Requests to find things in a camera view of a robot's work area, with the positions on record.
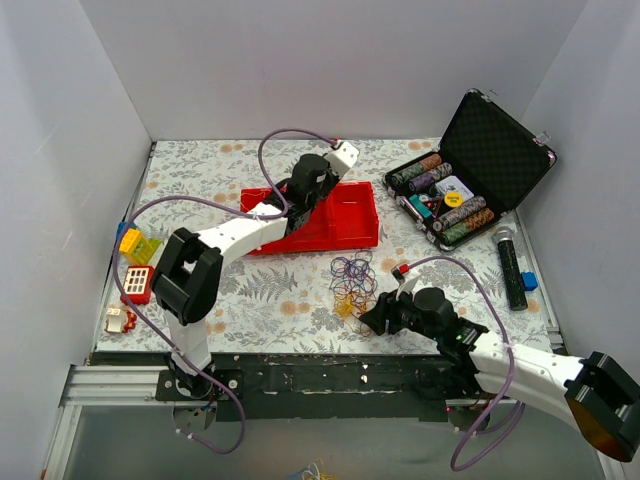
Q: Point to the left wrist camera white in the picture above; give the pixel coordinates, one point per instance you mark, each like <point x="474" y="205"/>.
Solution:
<point x="341" y="158"/>

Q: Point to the yellow toy brick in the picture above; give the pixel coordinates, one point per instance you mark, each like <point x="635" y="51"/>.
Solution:
<point x="132" y="247"/>

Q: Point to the red plastic bin right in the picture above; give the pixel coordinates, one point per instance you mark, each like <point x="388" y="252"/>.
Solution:
<point x="353" y="217"/>

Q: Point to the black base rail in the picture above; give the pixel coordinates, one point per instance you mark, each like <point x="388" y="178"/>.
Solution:
<point x="306" y="386"/>

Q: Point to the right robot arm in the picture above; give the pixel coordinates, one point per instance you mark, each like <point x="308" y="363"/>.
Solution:
<point x="595" y="394"/>

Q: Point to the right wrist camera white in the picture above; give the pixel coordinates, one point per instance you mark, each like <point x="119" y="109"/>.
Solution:
<point x="406" y="279"/>

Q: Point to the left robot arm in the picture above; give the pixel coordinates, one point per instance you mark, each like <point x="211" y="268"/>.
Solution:
<point x="187" y="276"/>

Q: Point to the red white toy figure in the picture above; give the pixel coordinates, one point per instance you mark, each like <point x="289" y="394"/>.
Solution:
<point x="119" y="320"/>

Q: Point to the red plastic bin middle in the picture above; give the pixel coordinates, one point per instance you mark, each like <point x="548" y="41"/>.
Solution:
<point x="317" y="235"/>

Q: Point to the red plastic bin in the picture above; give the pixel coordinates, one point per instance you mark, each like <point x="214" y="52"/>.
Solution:
<point x="253" y="204"/>
<point x="353" y="217"/>
<point x="317" y="235"/>

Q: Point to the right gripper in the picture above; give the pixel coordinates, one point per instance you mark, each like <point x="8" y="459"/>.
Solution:
<point x="388" y="316"/>

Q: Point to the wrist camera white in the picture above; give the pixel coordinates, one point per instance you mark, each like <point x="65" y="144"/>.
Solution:
<point x="406" y="279"/>
<point x="341" y="158"/>

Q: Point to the red plastic bin left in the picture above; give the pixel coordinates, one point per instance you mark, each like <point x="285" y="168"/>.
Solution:
<point x="253" y="204"/>

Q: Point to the black microphone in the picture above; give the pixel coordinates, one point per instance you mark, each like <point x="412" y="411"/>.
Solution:
<point x="514" y="286"/>

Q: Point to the red white window brick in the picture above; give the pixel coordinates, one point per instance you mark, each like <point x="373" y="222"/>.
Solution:
<point x="137" y="285"/>

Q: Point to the blue toy block right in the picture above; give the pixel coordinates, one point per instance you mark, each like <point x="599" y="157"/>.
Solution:
<point x="529" y="281"/>

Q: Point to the blue toy brick left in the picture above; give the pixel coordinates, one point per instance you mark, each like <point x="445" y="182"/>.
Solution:
<point x="121" y="228"/>

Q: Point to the black poker chip case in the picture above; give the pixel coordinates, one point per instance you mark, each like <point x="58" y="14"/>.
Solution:
<point x="484" y="166"/>

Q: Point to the green toy brick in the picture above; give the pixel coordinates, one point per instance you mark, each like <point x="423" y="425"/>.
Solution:
<point x="145" y="250"/>

